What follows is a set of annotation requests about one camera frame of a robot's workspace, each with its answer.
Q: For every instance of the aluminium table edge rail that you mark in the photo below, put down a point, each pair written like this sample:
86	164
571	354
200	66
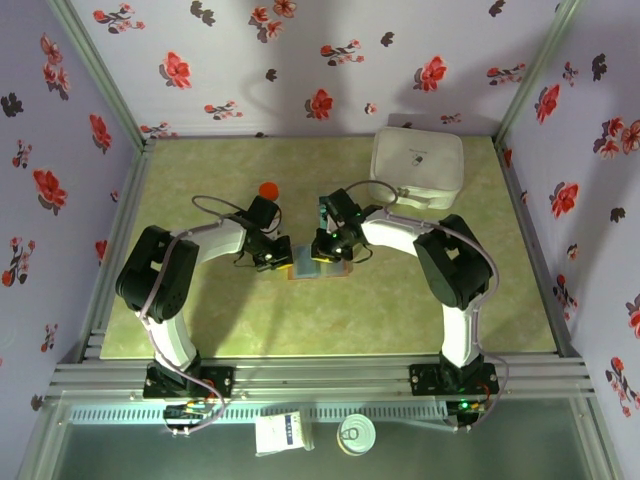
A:
320	372

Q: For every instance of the teal card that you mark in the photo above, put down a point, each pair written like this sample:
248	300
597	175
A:
324	206

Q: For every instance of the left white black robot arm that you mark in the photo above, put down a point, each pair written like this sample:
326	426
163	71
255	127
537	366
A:
220	240

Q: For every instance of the aluminium side rail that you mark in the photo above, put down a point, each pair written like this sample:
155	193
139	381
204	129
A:
530	240
127	210

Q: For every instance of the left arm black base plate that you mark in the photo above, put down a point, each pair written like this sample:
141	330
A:
220	382

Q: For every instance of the silver tin can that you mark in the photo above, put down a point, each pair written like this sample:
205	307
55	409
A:
356	435

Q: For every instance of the red-capped white bottle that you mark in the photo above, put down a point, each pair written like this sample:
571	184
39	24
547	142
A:
269	190

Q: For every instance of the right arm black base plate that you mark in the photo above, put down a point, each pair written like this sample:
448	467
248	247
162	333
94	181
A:
425	380

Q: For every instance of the aluminium frame post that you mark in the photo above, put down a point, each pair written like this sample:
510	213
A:
100	70
535	70

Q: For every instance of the white box with blue print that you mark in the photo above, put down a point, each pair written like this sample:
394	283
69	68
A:
280	434

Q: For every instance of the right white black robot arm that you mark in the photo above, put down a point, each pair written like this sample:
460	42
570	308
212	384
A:
395	235

